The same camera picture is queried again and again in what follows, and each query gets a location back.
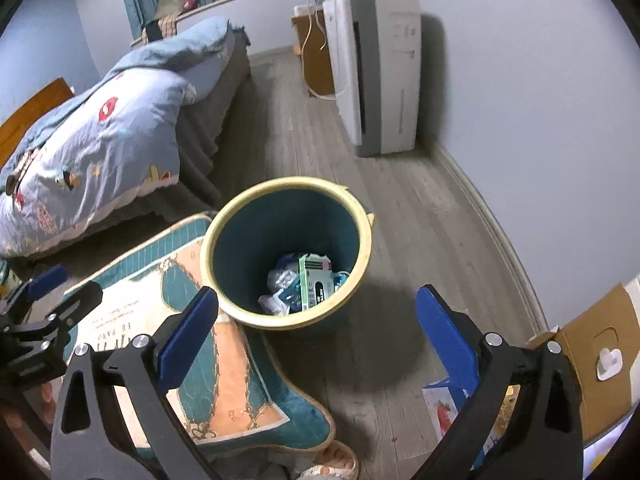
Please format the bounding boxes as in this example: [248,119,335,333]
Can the bed with grey skirt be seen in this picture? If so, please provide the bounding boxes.
[175,30,253,221]

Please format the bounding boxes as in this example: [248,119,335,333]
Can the teal bin with yellow rim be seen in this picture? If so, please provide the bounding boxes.
[200,176,375,337]

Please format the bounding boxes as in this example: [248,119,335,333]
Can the brown cardboard box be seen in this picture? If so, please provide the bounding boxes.
[525,282,640,443]

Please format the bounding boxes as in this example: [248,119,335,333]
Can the wooden window sill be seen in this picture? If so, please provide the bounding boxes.
[131,0,256,47]

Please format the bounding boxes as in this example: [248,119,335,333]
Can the patterned teal orange cushion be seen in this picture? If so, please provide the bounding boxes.
[65,212,336,461]

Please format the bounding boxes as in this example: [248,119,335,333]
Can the printed blue blanket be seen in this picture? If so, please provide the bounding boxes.
[0,16,236,261]

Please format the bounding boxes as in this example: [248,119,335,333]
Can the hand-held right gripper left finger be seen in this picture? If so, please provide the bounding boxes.
[50,286,221,480]

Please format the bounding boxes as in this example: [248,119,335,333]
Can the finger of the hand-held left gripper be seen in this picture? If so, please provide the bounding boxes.
[0,264,69,321]
[0,281,104,356]

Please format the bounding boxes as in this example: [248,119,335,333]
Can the person's foot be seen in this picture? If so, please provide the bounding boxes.
[310,440,358,471]

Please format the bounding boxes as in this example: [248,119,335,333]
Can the white green box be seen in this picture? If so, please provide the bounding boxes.
[297,254,335,311]

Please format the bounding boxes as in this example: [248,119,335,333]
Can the wooden cabinet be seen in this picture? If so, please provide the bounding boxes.
[291,9,336,98]

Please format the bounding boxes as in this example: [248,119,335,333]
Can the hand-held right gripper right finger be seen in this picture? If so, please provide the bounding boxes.
[415,284,586,480]

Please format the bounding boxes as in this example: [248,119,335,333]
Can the wooden headboard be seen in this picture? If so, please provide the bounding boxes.
[0,77,76,168]

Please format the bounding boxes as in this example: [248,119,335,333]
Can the cream cable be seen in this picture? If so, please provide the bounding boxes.
[300,7,337,100]

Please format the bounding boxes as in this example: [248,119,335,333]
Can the white air purifier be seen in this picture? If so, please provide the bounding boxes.
[321,0,422,158]

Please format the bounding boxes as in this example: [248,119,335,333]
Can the white plastic hook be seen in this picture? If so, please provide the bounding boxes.
[595,347,625,381]

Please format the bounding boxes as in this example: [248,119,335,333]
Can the floral slipper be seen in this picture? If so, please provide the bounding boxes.
[292,462,358,480]

